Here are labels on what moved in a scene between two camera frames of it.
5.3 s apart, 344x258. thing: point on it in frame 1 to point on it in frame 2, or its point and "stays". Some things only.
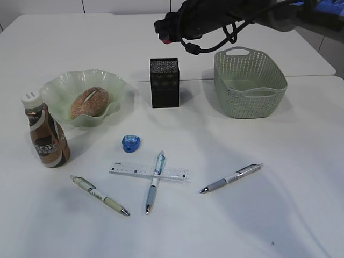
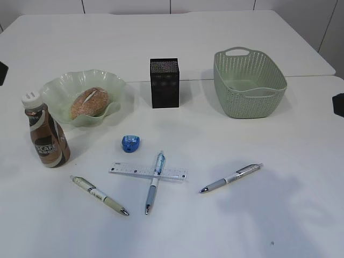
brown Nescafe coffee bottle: (49, 137) stays
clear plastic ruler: (148, 171) stays
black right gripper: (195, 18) to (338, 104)
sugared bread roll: (92, 101) stays
